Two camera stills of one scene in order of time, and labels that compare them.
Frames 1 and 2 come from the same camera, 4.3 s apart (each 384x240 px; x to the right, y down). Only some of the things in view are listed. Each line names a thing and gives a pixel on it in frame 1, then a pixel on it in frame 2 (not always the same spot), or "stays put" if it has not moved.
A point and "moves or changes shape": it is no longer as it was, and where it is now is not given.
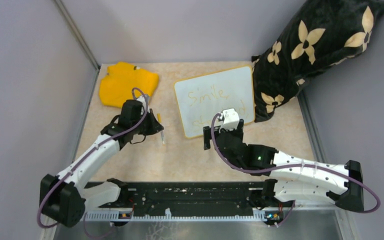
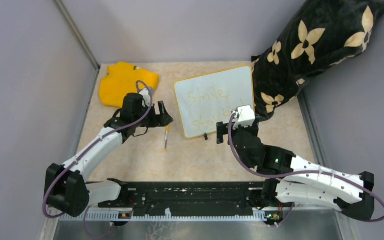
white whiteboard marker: x=162 y=134 moves or changes shape
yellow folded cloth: x=116 y=87 stays put
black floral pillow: x=318 y=34 stays put
